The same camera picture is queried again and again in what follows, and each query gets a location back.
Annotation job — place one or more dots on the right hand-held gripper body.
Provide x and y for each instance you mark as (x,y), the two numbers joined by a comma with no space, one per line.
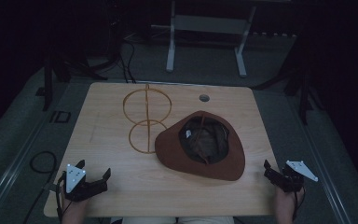
(292,177)

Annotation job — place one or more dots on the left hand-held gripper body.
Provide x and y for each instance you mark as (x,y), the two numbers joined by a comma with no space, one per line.
(74,179)

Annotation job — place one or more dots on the brown felt hat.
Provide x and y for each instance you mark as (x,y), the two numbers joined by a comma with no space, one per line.
(171,149)

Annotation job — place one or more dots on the person's right hand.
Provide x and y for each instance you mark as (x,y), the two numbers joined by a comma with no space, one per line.
(287,206)

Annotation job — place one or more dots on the person's left hand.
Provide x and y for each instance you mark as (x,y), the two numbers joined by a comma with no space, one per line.
(74,211)

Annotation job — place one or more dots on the black metal stand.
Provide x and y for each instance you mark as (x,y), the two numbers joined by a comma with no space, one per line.
(47,84)
(304,93)

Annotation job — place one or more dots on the black rectangular floor frame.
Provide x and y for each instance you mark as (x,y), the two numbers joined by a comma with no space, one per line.
(53,117)

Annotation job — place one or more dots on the white metal desk frame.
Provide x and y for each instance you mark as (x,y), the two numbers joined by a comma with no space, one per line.
(205,24)

